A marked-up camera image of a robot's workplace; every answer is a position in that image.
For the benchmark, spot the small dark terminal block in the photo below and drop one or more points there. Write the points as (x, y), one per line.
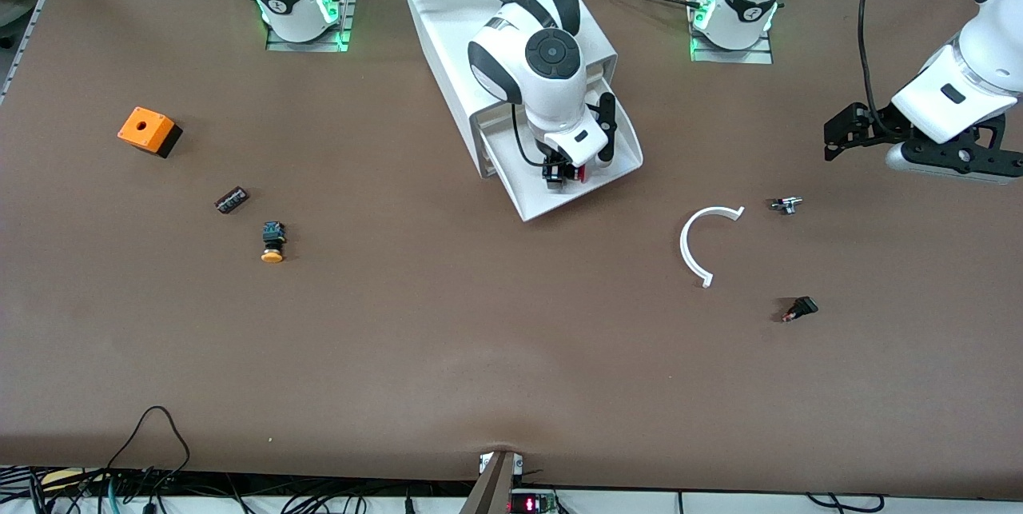
(232, 201)

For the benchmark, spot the white curved plastic bracket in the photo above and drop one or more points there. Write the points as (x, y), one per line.
(684, 249)

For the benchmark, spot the red mushroom push button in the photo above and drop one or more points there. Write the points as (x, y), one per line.
(584, 173)

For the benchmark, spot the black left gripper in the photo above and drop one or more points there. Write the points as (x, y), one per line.
(873, 125)

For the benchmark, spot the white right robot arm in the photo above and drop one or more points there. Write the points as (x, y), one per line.
(551, 102)

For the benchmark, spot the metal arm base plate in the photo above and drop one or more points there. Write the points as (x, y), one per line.
(304, 46)
(735, 57)

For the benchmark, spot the yellow mushroom push button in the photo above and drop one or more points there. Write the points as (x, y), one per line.
(272, 238)

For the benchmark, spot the small black rocker switch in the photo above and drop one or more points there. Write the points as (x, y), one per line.
(803, 306)

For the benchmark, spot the small metal toggle switch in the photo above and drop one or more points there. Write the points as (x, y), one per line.
(787, 205)

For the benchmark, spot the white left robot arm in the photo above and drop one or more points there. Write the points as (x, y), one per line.
(743, 2)

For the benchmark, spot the brown camera pole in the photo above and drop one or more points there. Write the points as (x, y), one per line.
(491, 490)

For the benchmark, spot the orange box with black base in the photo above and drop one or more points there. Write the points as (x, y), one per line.
(144, 129)

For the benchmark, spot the small metal pole bracket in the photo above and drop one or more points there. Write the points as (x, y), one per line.
(483, 462)

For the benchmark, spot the device with red display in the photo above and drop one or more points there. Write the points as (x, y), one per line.
(531, 504)

